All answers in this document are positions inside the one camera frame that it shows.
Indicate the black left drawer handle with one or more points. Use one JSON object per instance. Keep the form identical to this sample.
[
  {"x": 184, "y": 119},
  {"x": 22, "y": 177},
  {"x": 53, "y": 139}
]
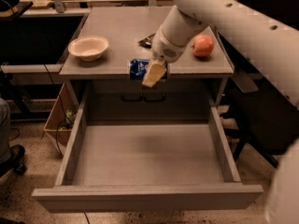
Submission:
[{"x": 131, "y": 97}]

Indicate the grey cabinet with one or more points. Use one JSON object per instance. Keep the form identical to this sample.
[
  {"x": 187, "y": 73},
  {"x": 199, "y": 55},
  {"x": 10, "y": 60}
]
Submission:
[{"x": 191, "y": 86}]

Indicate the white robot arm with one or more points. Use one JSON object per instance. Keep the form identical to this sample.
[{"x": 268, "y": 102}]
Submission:
[{"x": 272, "y": 48}]

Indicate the grey trouser leg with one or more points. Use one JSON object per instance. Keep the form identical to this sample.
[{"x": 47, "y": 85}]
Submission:
[{"x": 4, "y": 131}]

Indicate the black drawer handle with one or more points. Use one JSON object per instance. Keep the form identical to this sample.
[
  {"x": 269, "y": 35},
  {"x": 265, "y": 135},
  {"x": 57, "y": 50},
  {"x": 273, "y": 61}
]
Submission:
[
  {"x": 154, "y": 97},
  {"x": 131, "y": 97}
]

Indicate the black shoe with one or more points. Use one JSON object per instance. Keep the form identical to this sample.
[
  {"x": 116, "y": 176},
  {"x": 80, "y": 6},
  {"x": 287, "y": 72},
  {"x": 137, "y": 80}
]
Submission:
[{"x": 14, "y": 162}]

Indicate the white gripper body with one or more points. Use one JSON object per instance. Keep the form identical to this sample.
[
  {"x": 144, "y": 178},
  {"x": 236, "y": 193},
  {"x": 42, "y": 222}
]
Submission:
[{"x": 163, "y": 47}]

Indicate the black right drawer handle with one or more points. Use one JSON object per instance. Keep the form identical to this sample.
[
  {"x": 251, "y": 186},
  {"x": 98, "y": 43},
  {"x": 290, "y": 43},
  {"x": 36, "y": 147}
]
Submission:
[{"x": 154, "y": 97}]

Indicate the black office chair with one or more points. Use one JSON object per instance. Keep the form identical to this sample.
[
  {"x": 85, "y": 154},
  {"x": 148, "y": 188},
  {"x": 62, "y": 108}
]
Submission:
[{"x": 265, "y": 119}]

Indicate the red apple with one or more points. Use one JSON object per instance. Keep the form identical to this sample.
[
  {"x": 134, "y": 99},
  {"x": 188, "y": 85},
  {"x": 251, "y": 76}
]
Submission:
[{"x": 202, "y": 46}]

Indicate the white paper bowl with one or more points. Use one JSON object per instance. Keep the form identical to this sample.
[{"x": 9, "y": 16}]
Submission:
[{"x": 88, "y": 48}]

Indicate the dark chocolate bar wrapper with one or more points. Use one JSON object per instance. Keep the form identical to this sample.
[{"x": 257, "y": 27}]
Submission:
[{"x": 147, "y": 41}]

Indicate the cardboard box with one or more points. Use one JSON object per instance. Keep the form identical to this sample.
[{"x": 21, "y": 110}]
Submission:
[{"x": 58, "y": 127}]

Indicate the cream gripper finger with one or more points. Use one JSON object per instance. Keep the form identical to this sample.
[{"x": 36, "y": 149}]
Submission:
[{"x": 155, "y": 71}]

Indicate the blue pepsi can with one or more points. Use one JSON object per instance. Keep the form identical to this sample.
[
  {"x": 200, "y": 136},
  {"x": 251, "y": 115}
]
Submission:
[{"x": 137, "y": 69}]

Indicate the grey open top drawer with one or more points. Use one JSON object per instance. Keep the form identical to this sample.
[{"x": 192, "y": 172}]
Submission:
[{"x": 122, "y": 165}]

